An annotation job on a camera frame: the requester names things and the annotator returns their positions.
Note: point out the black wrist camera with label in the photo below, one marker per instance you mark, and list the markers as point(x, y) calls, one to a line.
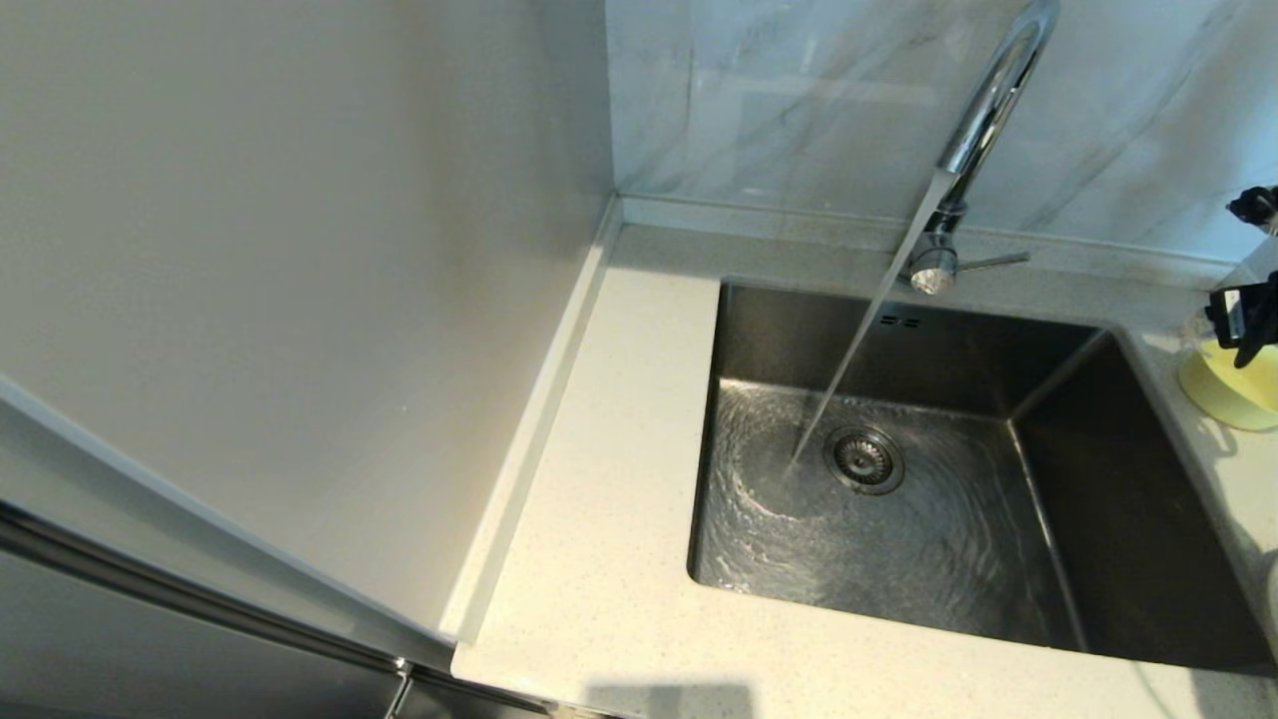
point(1248, 315)

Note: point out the dark metal cabinet trim bar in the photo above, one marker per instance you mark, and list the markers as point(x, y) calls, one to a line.
point(200, 589)

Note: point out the yellow plastic bowl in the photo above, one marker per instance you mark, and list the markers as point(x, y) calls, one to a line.
point(1228, 394)

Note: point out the white round plate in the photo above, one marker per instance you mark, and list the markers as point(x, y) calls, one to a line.
point(1274, 599)

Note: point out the stainless steel sink basin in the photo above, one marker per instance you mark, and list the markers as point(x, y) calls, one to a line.
point(949, 569)

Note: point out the chrome gooseneck faucet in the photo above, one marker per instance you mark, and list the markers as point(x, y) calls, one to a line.
point(993, 100)

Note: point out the thin chrome faucet lever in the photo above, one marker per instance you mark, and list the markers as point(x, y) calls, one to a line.
point(993, 263)

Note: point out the running water stream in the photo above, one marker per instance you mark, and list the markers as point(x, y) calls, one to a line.
point(853, 350)

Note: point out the round metal drain strainer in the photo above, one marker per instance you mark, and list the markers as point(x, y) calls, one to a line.
point(864, 460)

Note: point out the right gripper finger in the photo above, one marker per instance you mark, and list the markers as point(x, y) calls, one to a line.
point(1258, 208)
point(1266, 262)

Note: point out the tall grey cabinet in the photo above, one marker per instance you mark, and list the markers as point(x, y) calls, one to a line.
point(150, 659)

